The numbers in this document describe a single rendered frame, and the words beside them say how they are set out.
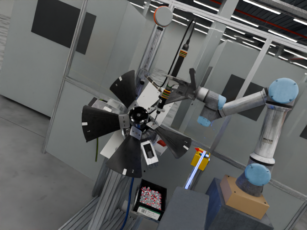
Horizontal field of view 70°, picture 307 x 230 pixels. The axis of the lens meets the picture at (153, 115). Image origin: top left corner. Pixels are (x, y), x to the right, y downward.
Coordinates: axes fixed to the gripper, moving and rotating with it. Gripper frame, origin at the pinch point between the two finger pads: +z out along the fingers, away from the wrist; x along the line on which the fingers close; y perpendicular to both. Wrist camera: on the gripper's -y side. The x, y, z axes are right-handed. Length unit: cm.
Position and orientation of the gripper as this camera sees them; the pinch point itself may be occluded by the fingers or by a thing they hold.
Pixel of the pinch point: (168, 75)
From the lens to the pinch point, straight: 129.2
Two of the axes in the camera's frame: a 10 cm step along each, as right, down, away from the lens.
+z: -8.7, -4.4, 2.3
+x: 3.2, -1.5, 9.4
